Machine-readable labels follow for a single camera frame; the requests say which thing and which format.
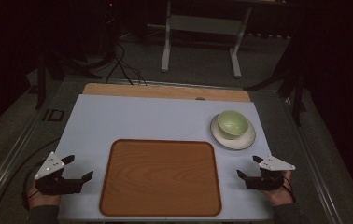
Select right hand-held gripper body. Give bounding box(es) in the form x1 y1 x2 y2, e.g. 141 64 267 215
245 155 296 191

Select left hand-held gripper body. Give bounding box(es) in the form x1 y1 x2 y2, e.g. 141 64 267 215
34 151 83 196

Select person's right hand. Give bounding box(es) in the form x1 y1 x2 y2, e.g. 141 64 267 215
262 170 295 207

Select person's left hand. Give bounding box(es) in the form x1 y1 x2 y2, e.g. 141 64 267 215
27 182 62 210

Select white plate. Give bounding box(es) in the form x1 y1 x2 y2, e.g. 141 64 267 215
209 113 257 151

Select pale green bowl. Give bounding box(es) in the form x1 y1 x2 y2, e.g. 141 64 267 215
217 109 249 140

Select black square floor socket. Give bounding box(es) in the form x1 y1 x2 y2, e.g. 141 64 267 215
42 108 65 122

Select brown wooden tray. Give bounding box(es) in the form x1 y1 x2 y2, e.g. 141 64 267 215
98 138 223 218

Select pale blue table mat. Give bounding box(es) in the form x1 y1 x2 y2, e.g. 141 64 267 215
56 93 275 223

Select white metal stand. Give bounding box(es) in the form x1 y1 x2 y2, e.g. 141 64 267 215
161 0 253 79

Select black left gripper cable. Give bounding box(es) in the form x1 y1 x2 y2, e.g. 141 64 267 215
21 137 61 213

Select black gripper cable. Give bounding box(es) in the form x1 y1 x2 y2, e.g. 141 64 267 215
21 137 61 213
282 171 298 203

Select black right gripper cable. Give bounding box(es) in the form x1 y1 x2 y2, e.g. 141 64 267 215
282 171 298 203

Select grey metal floor rail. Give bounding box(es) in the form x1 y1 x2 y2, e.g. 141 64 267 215
0 102 52 218
278 92 348 224

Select black floor cables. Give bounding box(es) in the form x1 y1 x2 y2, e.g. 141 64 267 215
104 41 148 87

